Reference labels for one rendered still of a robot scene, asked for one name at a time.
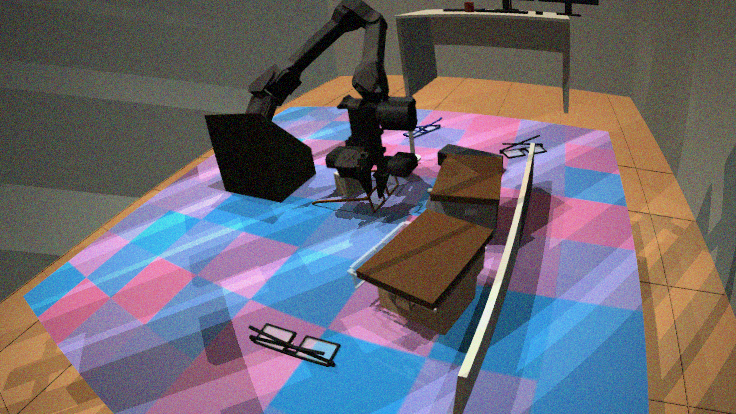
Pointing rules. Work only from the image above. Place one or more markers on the black-framed glasses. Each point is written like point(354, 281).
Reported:
point(311, 349)

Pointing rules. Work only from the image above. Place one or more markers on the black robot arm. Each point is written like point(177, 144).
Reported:
point(369, 79)

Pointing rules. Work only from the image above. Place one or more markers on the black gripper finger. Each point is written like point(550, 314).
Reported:
point(366, 182)
point(381, 181)

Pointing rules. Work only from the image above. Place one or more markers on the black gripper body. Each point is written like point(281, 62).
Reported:
point(400, 165)

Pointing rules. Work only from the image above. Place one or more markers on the beige cube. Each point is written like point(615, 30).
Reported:
point(346, 186)

